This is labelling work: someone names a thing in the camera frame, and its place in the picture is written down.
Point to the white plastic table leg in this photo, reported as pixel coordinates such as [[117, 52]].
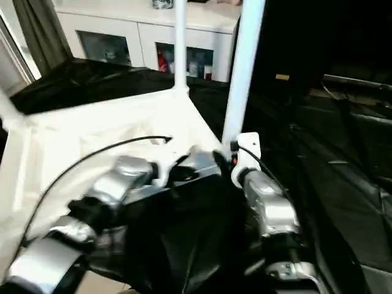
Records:
[[180, 46], [242, 76], [9, 113]]

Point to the white plastic table top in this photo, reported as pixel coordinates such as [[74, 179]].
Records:
[[76, 137]]

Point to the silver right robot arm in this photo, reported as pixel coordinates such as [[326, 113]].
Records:
[[275, 208]]

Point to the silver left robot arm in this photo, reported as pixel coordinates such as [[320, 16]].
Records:
[[128, 174]]

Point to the black plastic mat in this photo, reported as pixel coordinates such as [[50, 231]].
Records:
[[321, 153]]

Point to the yellow label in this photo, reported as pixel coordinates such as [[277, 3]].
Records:
[[281, 77]]

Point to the white blue carton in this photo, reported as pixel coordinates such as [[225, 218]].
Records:
[[193, 67]]

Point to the red box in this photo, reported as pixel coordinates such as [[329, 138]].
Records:
[[162, 61]]

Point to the large black box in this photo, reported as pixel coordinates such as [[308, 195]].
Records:
[[330, 33]]

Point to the white glass-door cabinet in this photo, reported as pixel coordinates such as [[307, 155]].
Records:
[[122, 24]]

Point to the grey-brown curtain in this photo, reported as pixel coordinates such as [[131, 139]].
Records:
[[43, 36]]

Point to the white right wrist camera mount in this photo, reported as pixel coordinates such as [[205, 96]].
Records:
[[248, 147]]

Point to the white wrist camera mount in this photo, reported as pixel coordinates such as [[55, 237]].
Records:
[[171, 156], [248, 147]]

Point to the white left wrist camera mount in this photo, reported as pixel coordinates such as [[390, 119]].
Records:
[[171, 156]]

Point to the dark horizontal metal rail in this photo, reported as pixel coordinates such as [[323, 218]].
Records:
[[355, 82]]

